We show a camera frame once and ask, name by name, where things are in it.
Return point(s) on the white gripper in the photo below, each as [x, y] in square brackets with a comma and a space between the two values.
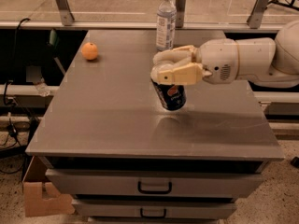
[218, 61]

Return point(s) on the blue pepsi can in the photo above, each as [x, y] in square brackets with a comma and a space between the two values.
[172, 97]

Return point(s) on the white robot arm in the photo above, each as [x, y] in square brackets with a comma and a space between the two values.
[266, 62]

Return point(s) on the clear plastic water bottle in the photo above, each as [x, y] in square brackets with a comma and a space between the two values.
[166, 25]

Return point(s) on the orange fruit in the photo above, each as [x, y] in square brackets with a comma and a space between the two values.
[89, 51]

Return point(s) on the grey drawer cabinet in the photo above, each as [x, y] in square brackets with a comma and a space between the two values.
[106, 116]

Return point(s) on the upper grey drawer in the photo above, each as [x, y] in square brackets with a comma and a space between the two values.
[159, 184]

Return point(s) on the grey drawer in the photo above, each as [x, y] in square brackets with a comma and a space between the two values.
[159, 184]
[153, 209]

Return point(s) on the lower grey drawer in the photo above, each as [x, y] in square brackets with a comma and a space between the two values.
[153, 209]

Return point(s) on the brown cardboard box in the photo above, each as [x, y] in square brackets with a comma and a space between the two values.
[41, 198]

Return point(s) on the middle metal bracket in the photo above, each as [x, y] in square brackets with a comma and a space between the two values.
[180, 5]

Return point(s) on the metal bracket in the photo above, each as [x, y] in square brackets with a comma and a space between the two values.
[255, 18]
[66, 15]
[180, 5]

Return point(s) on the right metal bracket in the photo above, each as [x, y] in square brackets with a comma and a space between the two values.
[255, 18]

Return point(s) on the left metal bracket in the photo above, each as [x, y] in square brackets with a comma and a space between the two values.
[66, 15]

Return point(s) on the metal window rail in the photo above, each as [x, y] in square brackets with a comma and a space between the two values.
[92, 25]

